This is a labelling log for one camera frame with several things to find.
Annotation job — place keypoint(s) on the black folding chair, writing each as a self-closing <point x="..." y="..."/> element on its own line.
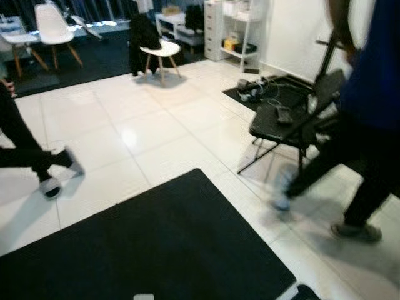
<point x="262" y="128"/>

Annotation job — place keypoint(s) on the small black equipment mat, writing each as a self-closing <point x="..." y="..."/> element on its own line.
<point x="294" y="94"/>

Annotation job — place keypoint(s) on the small black device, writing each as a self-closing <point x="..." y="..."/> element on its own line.
<point x="284" y="114"/>

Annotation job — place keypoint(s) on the large black carpet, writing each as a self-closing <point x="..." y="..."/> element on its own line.
<point x="100" y="59"/>

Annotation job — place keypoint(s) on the white plastic chair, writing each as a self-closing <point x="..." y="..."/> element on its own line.
<point x="53" y="25"/>
<point x="161" y="50"/>

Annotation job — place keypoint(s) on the black floor mat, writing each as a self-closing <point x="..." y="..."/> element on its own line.
<point x="156" y="244"/>

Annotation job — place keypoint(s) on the person in blue shirt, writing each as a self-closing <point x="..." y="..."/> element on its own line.
<point x="375" y="62"/>

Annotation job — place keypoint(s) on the person in black trousers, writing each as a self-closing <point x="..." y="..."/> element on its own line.
<point x="12" y="125"/>

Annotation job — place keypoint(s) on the small yellow box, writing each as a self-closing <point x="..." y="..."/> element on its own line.
<point x="230" y="45"/>

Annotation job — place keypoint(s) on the white low desk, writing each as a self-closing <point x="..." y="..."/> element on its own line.
<point x="175" y="25"/>

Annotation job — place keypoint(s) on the white shelf unit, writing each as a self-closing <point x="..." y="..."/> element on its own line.
<point x="215" y="25"/>

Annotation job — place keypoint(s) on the black bag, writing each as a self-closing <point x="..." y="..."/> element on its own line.
<point x="195" y="17"/>

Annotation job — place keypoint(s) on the black jacket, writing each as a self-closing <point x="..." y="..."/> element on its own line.
<point x="142" y="40"/>

